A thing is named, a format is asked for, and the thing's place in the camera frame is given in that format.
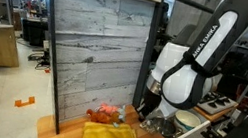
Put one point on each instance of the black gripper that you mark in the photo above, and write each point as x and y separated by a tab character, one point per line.
151	101

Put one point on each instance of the light blue plushie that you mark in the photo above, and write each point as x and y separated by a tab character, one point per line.
122	113

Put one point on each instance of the pink red plushie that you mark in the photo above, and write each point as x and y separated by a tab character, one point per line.
108	109

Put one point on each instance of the brown orange plushie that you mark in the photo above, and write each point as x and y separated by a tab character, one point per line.
100	117

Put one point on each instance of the white black Franka arm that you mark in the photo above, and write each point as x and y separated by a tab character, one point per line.
200	58

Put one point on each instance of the white bowl teal outside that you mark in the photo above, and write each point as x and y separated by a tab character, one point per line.
187	120

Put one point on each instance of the black grey toy stovetop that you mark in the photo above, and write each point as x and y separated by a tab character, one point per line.
219	103

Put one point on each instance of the grey wood-look backsplash panel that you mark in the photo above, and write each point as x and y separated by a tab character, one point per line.
101	41

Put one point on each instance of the grey office chair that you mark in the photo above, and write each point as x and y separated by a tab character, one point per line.
185	33

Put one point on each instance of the black storage case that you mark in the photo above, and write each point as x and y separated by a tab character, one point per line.
35	32

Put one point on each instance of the black metal frame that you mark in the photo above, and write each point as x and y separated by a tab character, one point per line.
149	49

